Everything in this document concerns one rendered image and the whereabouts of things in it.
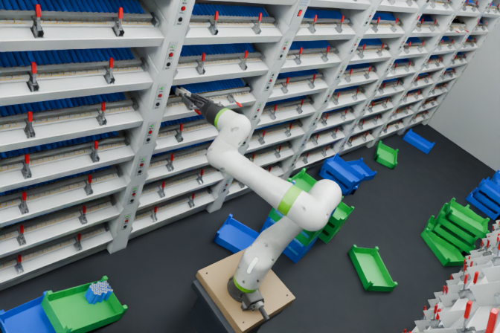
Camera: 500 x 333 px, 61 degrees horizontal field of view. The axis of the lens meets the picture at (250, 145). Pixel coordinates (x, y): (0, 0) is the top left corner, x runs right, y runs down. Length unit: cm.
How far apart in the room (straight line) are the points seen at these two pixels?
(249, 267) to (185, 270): 67
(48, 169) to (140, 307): 85
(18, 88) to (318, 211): 108
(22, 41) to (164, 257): 146
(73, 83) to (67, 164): 38
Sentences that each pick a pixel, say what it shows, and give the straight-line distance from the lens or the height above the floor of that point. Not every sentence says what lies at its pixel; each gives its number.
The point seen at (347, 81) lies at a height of 88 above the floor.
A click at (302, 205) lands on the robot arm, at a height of 95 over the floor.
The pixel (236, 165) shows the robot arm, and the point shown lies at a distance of 165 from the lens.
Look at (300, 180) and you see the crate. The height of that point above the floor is 40.
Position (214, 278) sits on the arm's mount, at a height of 32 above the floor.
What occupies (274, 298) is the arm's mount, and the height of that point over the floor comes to 33.
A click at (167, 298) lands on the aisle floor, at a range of 233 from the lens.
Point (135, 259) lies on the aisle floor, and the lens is 243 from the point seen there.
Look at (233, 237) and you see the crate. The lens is 270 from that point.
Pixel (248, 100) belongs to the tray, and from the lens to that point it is 225.
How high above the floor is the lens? 189
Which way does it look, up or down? 32 degrees down
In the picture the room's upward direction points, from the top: 23 degrees clockwise
